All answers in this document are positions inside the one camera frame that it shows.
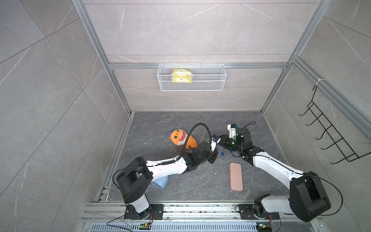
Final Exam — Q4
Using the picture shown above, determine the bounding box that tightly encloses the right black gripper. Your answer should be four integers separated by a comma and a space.
214, 134, 242, 153

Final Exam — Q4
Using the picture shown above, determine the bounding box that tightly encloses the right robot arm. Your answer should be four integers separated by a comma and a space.
211, 127, 331, 222

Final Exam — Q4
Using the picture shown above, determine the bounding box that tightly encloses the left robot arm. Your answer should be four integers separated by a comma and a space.
114, 141, 218, 219

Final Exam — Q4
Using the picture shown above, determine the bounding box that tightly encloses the orange shark plush toy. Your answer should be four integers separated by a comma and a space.
167, 129, 198, 149

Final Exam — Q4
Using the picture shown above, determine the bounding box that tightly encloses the pink rectangular case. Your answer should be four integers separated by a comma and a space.
230, 163, 243, 192

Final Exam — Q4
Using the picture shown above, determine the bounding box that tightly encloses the light blue cup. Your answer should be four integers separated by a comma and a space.
151, 176, 169, 190

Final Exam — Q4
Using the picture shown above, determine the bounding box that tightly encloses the yellow packet in basket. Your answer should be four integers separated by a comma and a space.
171, 69, 193, 83

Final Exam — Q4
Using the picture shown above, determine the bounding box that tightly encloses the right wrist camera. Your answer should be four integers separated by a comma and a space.
227, 124, 238, 139

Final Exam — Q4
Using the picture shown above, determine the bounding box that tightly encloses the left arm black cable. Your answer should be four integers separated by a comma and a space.
112, 122, 212, 190

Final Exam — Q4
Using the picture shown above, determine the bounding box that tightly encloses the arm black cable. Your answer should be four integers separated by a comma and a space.
112, 122, 212, 190
242, 121, 344, 217

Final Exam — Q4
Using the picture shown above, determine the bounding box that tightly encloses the white wire basket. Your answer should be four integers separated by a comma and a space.
157, 64, 227, 91

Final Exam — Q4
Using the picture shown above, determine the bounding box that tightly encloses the black wall hook rack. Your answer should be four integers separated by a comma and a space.
299, 86, 371, 165

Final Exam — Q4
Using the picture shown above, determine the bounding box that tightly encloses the metal base rail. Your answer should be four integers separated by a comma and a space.
77, 202, 328, 232

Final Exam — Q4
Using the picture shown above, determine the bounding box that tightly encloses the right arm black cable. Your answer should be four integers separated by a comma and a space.
242, 121, 344, 217

